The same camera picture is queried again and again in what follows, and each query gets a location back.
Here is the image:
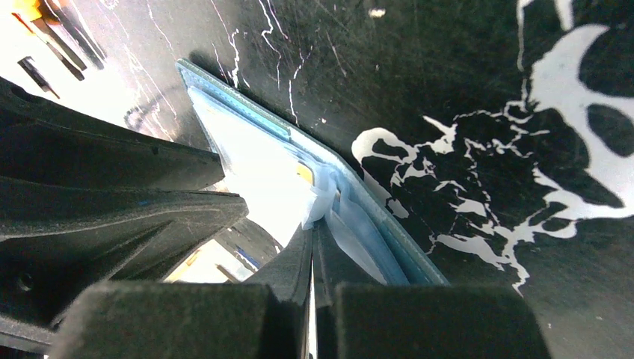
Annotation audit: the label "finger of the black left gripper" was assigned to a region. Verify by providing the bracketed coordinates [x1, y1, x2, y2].
[1, 177, 247, 327]
[1, 79, 224, 190]

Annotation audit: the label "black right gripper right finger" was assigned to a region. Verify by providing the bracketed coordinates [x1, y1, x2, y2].
[313, 221, 551, 358]

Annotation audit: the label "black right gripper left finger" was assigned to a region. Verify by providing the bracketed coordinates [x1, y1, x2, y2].
[50, 229, 313, 358]

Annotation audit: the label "blue leather card holder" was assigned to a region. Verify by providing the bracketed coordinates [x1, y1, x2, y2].
[176, 58, 446, 286]

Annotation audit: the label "white card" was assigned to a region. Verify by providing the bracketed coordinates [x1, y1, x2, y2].
[188, 88, 334, 247]

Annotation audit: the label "yellow black handled pliers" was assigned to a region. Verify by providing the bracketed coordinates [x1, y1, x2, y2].
[3, 1, 107, 99]

